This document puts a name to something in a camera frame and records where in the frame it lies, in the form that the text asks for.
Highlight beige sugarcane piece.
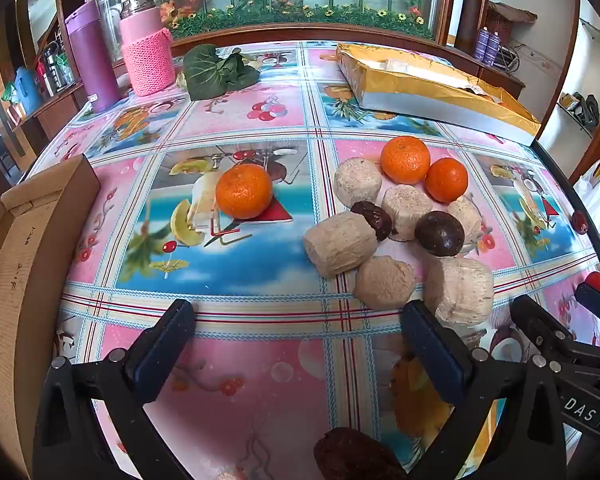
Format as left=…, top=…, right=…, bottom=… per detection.
left=302, top=211, right=380, bottom=277
left=333, top=157, right=383, bottom=208
left=355, top=255, right=417, bottom=310
left=424, top=256, right=495, bottom=326
left=447, top=195, right=483, bottom=247
left=381, top=185, right=435, bottom=243

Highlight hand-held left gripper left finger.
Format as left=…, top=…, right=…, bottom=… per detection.
left=32, top=299, right=197, bottom=480

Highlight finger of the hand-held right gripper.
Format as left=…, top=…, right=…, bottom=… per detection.
left=509, top=294, right=600, bottom=376
left=575, top=281, right=600, bottom=326

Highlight dark shoes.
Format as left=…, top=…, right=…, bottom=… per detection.
left=560, top=91, right=600, bottom=126

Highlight white plastic bag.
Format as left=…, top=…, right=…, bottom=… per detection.
left=572, top=159, right=600, bottom=238

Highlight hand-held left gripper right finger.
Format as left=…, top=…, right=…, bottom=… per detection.
left=400, top=300, right=567, bottom=480

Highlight red basket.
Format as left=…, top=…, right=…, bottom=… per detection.
left=487, top=12, right=513, bottom=41

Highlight pink knit-sleeved thermos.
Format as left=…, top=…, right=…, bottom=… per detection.
left=117, top=0, right=177, bottom=97

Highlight printed plastic tablecloth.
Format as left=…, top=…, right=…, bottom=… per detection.
left=27, top=40, right=600, bottom=480

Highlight green fabric leaves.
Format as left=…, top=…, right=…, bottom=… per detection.
left=181, top=44, right=262, bottom=102

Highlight blue plastic jug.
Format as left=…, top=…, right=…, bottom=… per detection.
left=14, top=66, right=46, bottom=113

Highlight brown cardboard box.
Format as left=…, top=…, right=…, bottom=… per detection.
left=0, top=154, right=102, bottom=476

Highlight wooden sideboard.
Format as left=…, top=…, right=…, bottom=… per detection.
left=10, top=80, right=88, bottom=156

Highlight orange mandarin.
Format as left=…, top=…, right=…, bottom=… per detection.
left=380, top=135, right=432, bottom=185
left=215, top=162, right=273, bottom=220
left=424, top=157, right=469, bottom=204

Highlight steel flask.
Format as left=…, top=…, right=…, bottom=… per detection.
left=42, top=42, right=76, bottom=96

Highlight purple thermos bottle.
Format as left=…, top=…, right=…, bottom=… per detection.
left=64, top=0, right=123, bottom=113

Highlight dark purple passion fruit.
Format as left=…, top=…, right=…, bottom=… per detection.
left=414, top=210, right=466, bottom=257

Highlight brown paper bundle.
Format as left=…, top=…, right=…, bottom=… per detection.
left=487, top=1, right=538, bottom=23

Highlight gold gift box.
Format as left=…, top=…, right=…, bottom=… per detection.
left=335, top=42, right=542, bottom=147

